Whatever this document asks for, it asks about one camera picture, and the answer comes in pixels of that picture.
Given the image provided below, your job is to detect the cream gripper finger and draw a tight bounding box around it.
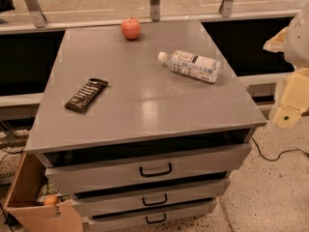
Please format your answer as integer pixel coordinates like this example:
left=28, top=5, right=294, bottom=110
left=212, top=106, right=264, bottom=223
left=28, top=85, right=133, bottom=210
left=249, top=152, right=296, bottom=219
left=272, top=68, right=309, bottom=129
left=263, top=28, right=287, bottom=53

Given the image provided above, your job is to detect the red apple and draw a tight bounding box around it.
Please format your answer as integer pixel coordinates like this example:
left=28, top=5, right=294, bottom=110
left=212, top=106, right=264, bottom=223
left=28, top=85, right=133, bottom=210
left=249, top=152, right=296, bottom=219
left=121, top=17, right=141, bottom=40

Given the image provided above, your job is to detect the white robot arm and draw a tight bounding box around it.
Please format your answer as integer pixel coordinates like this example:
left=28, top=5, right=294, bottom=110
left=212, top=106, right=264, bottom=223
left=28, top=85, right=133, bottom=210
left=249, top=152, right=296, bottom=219
left=263, top=3, right=309, bottom=129

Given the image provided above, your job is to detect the clear plastic water bottle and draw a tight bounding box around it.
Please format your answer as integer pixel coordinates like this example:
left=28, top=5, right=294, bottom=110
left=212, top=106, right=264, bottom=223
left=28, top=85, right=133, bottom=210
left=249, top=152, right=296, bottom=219
left=157, top=50, right=221, bottom=83

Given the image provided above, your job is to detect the bottom grey drawer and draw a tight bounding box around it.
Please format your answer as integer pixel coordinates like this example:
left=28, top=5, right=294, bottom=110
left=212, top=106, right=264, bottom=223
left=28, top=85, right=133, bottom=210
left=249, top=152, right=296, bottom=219
left=89, top=200, right=216, bottom=232

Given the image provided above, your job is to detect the grey drawer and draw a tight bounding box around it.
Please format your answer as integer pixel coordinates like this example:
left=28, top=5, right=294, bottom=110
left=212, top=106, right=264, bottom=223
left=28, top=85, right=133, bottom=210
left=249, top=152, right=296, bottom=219
left=45, top=143, right=251, bottom=194
left=73, top=175, right=230, bottom=218
left=89, top=200, right=216, bottom=232

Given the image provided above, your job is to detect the grey drawer cabinet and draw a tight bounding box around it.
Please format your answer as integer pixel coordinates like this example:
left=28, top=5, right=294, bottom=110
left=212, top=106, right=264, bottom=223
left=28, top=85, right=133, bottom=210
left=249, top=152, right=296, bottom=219
left=24, top=19, right=267, bottom=232

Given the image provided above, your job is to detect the black snack bar wrapper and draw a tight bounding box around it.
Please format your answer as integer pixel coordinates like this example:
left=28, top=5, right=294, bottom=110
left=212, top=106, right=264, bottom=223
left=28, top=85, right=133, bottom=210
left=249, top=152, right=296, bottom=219
left=65, top=78, right=108, bottom=113

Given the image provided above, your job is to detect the middle grey drawer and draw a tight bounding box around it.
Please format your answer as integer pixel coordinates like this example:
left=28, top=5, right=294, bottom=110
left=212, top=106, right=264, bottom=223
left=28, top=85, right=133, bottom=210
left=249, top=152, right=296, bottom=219
left=73, top=175, right=230, bottom=218

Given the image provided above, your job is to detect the top grey drawer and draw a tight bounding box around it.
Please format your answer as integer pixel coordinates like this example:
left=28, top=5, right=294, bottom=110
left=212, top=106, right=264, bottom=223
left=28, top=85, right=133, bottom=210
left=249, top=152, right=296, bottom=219
left=45, top=143, right=251, bottom=194

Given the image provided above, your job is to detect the green snack bag in box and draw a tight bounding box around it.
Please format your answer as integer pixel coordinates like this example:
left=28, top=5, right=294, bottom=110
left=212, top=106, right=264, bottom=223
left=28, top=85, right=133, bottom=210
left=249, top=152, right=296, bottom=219
left=36, top=182, right=69, bottom=205

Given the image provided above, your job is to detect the orange fruit in box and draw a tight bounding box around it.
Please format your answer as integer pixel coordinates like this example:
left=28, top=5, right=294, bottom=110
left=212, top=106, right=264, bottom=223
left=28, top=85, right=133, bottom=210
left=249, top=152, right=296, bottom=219
left=43, top=195, right=59, bottom=206

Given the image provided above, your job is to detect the brown cardboard box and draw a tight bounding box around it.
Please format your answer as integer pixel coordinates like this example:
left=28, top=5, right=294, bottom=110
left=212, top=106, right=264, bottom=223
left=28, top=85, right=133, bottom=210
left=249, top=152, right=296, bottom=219
left=4, top=153, right=83, bottom=232

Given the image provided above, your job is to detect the black floor cable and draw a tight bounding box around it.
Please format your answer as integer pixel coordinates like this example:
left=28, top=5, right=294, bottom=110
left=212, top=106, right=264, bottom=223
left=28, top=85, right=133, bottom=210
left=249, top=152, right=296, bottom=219
left=250, top=136, right=309, bottom=162

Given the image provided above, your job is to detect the right metal railing post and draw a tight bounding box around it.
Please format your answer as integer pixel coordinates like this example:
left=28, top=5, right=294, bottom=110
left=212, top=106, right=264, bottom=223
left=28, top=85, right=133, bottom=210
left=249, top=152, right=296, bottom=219
left=219, top=0, right=234, bottom=17

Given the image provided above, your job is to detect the middle metal railing post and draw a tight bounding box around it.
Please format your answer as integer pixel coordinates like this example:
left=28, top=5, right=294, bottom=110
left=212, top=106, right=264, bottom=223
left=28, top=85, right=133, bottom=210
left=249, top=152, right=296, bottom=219
left=150, top=0, right=160, bottom=21

